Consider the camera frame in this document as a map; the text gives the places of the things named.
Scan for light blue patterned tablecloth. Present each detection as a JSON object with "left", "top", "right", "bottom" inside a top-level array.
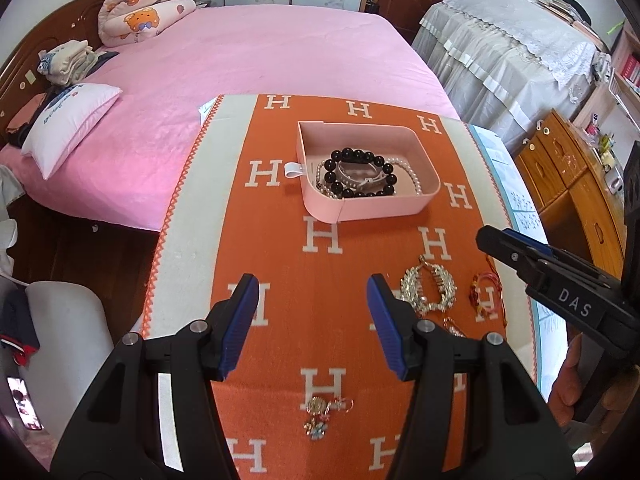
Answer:
[{"left": 469, "top": 126, "right": 568, "bottom": 399}]

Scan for black bead bracelet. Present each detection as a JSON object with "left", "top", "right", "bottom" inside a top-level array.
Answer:
[{"left": 322, "top": 147, "right": 399, "bottom": 201}]

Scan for smartphone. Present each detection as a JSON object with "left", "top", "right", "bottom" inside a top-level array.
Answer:
[{"left": 6, "top": 377, "right": 43, "bottom": 431}]

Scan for gold pearl safety pin brooch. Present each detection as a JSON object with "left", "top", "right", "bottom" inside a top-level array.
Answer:
[{"left": 442, "top": 316, "right": 465, "bottom": 338}]

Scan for white pillow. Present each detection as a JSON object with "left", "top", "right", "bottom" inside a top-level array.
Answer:
[{"left": 21, "top": 84, "right": 122, "bottom": 180}]

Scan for person's right hand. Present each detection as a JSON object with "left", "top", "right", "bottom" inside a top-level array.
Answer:
[{"left": 548, "top": 334, "right": 639, "bottom": 442}]

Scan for white lace covered furniture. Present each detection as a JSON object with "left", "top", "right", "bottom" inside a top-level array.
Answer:
[{"left": 412, "top": 0, "right": 600, "bottom": 154}]

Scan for bookshelf with books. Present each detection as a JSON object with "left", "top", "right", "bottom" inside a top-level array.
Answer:
[{"left": 573, "top": 21, "right": 639, "bottom": 132}]

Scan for rolled bear pattern quilt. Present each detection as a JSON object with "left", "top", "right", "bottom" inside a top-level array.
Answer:
[{"left": 98, "top": 0, "right": 196, "bottom": 47}]

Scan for red string bracelet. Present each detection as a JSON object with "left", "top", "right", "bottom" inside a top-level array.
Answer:
[{"left": 467, "top": 253, "right": 507, "bottom": 323}]

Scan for folded beige clothes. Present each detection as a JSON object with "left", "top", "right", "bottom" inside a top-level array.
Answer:
[{"left": 37, "top": 39, "right": 98, "bottom": 87}]

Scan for blue flower brooch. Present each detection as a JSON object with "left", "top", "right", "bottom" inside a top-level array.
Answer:
[{"left": 303, "top": 396, "right": 355, "bottom": 441}]

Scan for pink bed sheet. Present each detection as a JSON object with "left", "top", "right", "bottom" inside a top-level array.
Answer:
[{"left": 1, "top": 6, "right": 456, "bottom": 231}]

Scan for pink jewelry tray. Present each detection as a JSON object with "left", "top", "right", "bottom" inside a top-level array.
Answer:
[{"left": 285, "top": 122, "right": 440, "bottom": 223}]

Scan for white crumpled clothes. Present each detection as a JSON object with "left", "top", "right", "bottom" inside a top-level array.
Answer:
[{"left": 0, "top": 164, "right": 26, "bottom": 281}]

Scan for dark wooden headboard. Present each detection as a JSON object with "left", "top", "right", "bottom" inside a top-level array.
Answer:
[{"left": 0, "top": 0, "right": 104, "bottom": 146}]

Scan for orange H pattern blanket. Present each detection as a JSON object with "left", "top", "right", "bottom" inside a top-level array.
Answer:
[{"left": 143, "top": 96, "right": 524, "bottom": 479}]

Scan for wooden desk with drawers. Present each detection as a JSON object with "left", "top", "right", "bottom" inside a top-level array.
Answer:
[{"left": 515, "top": 110, "right": 626, "bottom": 278}]

